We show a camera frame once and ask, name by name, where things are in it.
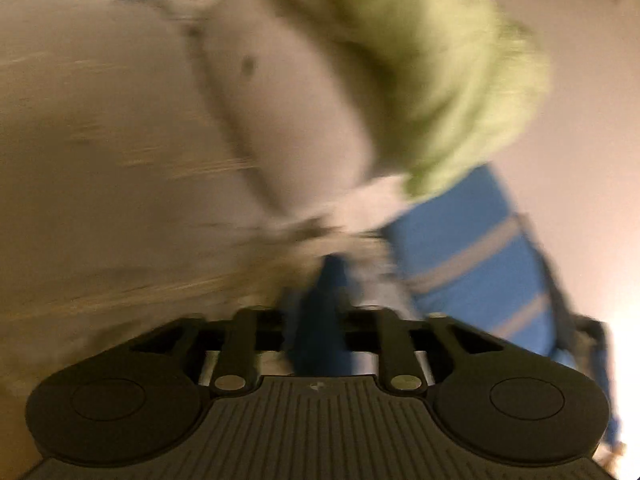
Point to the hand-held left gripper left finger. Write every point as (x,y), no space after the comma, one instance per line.
(245,340)

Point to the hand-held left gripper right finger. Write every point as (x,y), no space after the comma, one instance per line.
(395,345)

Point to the blue sweatshirt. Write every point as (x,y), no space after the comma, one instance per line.
(320,330)

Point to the blue grey-striped cushion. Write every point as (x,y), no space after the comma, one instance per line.
(480,290)

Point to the green cloth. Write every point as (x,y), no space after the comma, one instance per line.
(440,70)

